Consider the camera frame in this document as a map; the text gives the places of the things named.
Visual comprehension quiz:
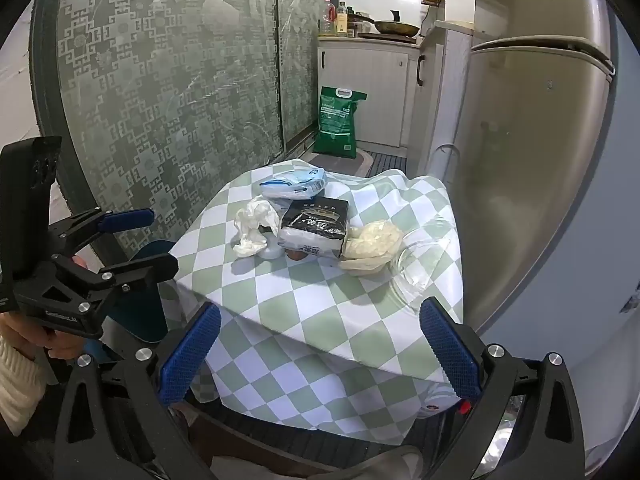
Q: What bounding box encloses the white plastic bag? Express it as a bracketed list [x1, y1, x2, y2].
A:
[234, 199, 282, 257]

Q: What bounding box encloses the white kitchen base cabinet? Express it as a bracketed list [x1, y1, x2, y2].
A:
[317, 35, 425, 148]

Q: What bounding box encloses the beige refrigerator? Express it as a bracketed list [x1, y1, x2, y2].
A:
[445, 0, 618, 341]

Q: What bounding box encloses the black white food packet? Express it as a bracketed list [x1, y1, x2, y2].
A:
[277, 198, 350, 259]

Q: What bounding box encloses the grey striped floor runner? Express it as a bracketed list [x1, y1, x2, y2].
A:
[367, 152, 408, 176]

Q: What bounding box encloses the patterned glass sliding door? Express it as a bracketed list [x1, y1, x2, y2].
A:
[277, 0, 331, 151]
[30, 0, 286, 241]

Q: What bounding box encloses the teal chair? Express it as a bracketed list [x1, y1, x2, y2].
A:
[102, 240, 173, 346]

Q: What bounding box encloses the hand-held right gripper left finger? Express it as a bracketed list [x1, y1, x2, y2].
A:
[52, 302, 223, 480]

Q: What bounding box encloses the oval floor mat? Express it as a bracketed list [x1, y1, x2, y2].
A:
[300, 147, 375, 178]

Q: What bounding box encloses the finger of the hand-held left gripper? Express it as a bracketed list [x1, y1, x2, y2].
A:
[52, 254, 179, 311]
[47, 208, 155, 261]

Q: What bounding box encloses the frying pan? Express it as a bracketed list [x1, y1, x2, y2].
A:
[350, 14, 421, 37]

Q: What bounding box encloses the person's left hand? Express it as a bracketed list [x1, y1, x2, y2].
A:
[0, 312, 85, 378]

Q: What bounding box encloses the green rice bag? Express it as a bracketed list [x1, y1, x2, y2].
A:
[314, 86, 368, 158]

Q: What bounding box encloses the person's left forearm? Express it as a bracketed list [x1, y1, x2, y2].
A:
[0, 335, 51, 438]

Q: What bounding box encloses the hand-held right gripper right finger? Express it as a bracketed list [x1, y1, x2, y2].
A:
[419, 296, 586, 480]

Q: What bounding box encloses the clear glass bowl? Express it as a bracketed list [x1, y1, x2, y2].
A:
[390, 230, 451, 306]

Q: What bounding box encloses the white side cabinet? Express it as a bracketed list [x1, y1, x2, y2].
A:
[400, 20, 476, 176]

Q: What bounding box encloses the cream plastic bag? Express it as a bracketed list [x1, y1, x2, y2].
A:
[339, 220, 405, 277]

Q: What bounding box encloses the green white checkered tablecloth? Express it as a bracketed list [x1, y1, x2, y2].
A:
[159, 159, 466, 446]

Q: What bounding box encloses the blue white plastic packet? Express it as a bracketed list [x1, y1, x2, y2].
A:
[259, 167, 327, 201]

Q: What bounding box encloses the plastic garbage bag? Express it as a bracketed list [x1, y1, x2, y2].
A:
[480, 395, 531, 478]

